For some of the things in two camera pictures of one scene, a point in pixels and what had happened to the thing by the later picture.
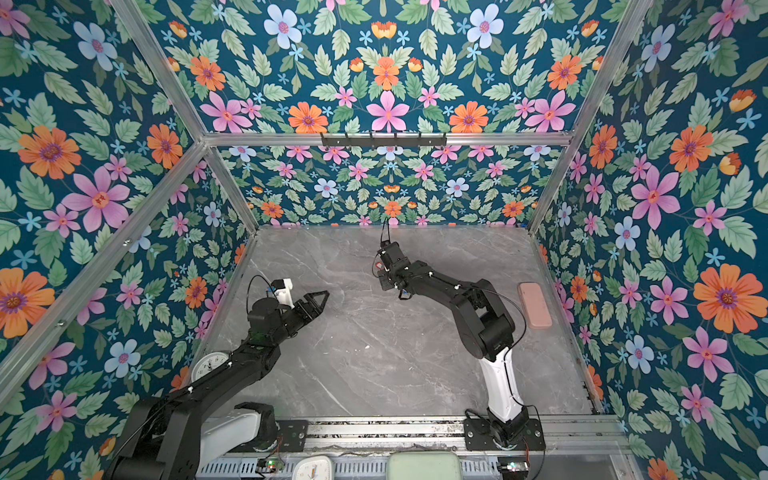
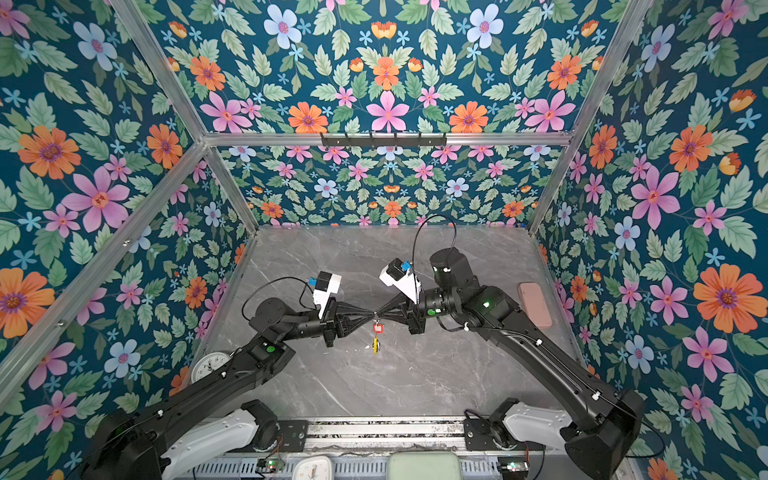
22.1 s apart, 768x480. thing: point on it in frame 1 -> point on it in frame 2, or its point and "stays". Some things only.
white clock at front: [312, 468] stays
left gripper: [312, 309] -> [337, 320]
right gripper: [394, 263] -> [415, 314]
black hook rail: [384, 140] stays
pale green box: [423, 465] stays
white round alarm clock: [207, 361] stays
